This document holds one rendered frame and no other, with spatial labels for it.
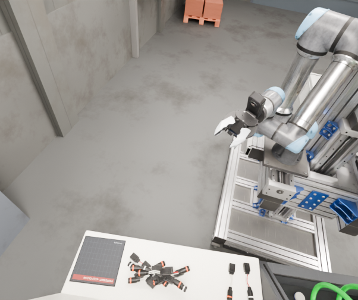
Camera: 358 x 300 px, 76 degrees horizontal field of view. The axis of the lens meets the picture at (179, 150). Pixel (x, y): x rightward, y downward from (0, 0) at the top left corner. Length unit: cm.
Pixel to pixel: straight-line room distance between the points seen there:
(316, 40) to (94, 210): 194
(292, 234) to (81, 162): 203
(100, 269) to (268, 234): 139
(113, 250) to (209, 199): 141
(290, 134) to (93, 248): 85
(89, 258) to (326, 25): 117
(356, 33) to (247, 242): 144
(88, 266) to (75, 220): 124
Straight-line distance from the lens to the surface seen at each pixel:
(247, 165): 233
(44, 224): 227
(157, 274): 93
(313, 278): 117
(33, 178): 256
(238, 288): 99
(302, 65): 108
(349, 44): 100
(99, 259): 98
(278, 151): 128
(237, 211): 202
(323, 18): 103
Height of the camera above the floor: 191
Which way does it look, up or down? 48 degrees down
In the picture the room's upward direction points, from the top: 8 degrees clockwise
